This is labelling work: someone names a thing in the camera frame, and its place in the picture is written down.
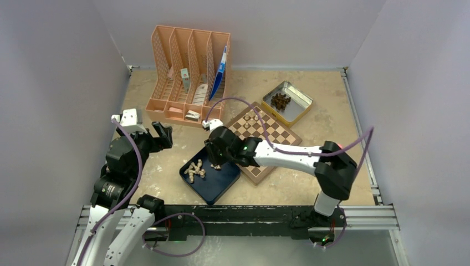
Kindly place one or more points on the dark blue tray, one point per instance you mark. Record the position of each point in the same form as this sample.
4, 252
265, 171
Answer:
215, 183

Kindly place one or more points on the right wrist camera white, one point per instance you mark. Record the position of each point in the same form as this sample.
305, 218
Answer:
210, 125

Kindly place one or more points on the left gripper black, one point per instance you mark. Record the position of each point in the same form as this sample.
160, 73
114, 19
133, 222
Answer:
158, 143

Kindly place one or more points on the green white small box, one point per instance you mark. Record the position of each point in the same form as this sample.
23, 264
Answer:
185, 76

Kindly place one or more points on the blue folder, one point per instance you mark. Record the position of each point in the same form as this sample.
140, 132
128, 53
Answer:
219, 74

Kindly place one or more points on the pink eraser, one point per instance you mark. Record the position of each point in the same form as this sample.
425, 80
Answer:
173, 109

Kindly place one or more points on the white labelled tube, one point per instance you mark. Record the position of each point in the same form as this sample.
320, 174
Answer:
200, 94

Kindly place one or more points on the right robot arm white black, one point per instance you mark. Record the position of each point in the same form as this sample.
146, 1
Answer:
334, 170

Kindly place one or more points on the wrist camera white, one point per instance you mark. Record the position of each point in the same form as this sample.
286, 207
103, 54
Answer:
210, 125
131, 121

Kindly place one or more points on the pile of dark chess pieces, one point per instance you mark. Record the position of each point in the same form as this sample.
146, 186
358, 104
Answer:
280, 101

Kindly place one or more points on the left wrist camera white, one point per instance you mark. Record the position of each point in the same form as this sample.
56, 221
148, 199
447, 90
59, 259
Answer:
131, 121

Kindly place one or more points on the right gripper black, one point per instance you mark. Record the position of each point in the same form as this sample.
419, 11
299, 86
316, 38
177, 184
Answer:
214, 157

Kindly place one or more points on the yellow metal tin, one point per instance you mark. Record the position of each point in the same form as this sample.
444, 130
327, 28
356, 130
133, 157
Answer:
300, 103

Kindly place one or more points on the pink plastic desk organizer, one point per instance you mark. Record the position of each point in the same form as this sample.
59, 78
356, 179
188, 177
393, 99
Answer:
199, 51

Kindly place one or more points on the pile of light chess pieces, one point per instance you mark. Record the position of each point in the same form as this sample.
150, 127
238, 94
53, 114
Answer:
195, 169

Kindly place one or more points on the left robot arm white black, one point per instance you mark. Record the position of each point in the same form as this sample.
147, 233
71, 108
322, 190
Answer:
118, 181

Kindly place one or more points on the white stapler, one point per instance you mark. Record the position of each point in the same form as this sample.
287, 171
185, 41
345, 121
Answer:
192, 116

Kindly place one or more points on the wooden chess board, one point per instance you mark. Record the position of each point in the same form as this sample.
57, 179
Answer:
277, 132

